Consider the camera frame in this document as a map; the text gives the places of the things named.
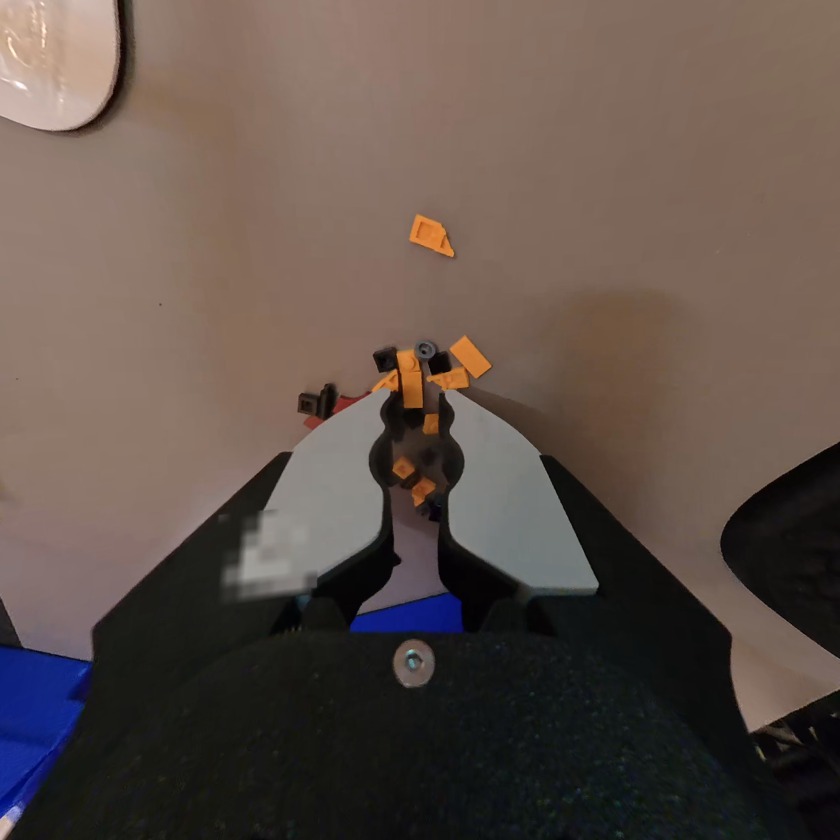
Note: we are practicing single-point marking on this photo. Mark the black office chair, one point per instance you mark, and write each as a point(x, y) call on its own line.
point(794, 558)

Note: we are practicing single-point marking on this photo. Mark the pile of orange small bricks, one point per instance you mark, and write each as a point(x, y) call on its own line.
point(411, 387)

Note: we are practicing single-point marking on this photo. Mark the red flat toy brick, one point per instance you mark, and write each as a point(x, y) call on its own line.
point(343, 405)

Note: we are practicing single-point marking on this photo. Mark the white plastic bag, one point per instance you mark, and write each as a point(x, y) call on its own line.
point(52, 59)

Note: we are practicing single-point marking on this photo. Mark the grey round stud brick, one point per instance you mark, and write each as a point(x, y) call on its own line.
point(426, 350)

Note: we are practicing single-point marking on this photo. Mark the orange wedge toy brick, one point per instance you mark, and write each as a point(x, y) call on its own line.
point(430, 234)

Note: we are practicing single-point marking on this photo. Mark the blue box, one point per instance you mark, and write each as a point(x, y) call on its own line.
point(39, 709)

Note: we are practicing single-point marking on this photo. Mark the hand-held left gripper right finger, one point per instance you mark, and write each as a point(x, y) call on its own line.
point(505, 499)

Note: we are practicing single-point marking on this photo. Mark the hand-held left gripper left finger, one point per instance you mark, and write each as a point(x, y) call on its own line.
point(328, 485)

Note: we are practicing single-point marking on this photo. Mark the black clip toy brick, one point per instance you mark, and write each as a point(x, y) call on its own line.
point(315, 401)

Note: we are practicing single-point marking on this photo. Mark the black square toy brick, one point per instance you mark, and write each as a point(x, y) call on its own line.
point(385, 359)
point(440, 363)

